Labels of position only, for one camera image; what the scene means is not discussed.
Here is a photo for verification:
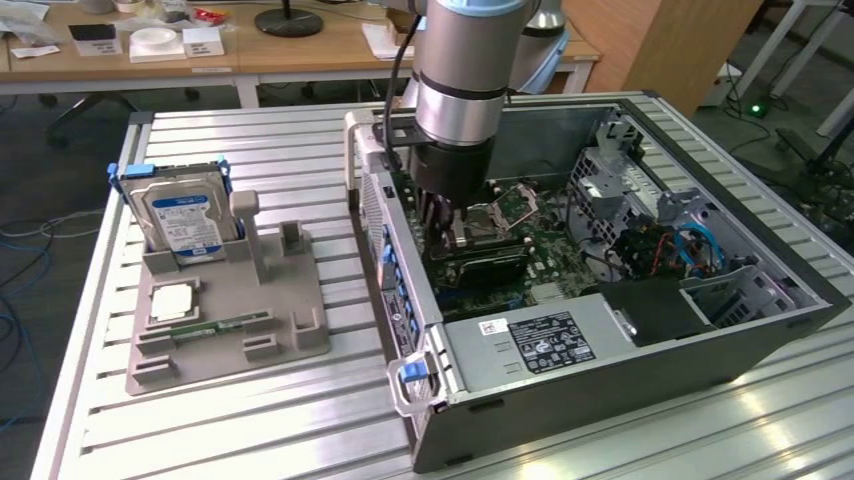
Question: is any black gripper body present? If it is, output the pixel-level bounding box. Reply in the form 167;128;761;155
410;139;497;207

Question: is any graphics card with fan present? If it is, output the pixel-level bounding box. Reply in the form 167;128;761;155
430;242;531;291

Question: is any CPU socket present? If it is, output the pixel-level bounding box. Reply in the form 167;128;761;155
465;203;517;246

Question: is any open socket cover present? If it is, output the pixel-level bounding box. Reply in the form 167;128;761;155
491;181;543;232

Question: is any green motherboard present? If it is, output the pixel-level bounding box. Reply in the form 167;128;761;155
399;174;602;322

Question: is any tall metal disk bay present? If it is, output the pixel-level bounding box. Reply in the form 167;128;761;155
566;119;669;251

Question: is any white paper stack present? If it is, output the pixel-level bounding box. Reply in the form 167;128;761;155
362;22;417;62

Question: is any grey power supply unit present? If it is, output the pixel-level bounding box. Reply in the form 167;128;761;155
442;292;643;394

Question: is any brown cardboard box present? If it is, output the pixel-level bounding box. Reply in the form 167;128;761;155
386;7;419;49

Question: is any wooden desk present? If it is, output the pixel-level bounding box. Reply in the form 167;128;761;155
0;0;603;97

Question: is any grey parts rack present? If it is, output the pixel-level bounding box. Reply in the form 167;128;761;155
124;188;334;397

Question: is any hard disk with blue label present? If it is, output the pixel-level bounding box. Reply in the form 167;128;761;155
119;169;228;261

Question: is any open black PC case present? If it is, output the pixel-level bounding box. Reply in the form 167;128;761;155
343;97;854;474

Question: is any black round lamp base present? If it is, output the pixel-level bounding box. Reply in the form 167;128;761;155
252;0;326;39

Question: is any green RAM stick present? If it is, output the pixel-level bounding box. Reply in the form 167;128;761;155
170;313;266;342

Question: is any wooden cabinet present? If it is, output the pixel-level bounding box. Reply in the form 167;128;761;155
563;0;766;117

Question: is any silver CPU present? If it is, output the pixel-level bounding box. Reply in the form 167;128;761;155
148;285;199;321

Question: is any low metal disk bay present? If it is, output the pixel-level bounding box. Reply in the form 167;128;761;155
678;263;802;332

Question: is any plain white box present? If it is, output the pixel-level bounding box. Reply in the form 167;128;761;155
182;27;224;59

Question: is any white box with tape roll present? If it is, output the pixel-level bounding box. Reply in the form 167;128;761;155
128;27;188;64

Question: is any black floor stand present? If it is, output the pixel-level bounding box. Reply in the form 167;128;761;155
773;99;854;222

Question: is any black chair base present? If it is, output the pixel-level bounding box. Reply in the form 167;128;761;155
38;92;139;149

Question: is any white box with black top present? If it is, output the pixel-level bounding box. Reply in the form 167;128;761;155
68;23;124;58

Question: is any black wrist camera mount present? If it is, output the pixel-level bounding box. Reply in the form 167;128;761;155
371;114;430;174

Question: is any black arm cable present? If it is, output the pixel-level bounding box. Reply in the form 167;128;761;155
382;14;426;154

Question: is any black wire bundle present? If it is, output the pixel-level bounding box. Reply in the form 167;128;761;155
586;224;669;282

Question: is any blue disk wire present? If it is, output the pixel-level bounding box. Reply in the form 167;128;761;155
669;224;730;277

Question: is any blue disk carrier bracket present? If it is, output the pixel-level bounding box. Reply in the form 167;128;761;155
106;155;232;206

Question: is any white table frame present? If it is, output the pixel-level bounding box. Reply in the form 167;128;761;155
731;0;854;137

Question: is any grey floor cable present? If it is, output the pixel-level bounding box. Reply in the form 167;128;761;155
0;208;103;242

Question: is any blue floor cable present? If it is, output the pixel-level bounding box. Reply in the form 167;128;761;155
0;238;56;432

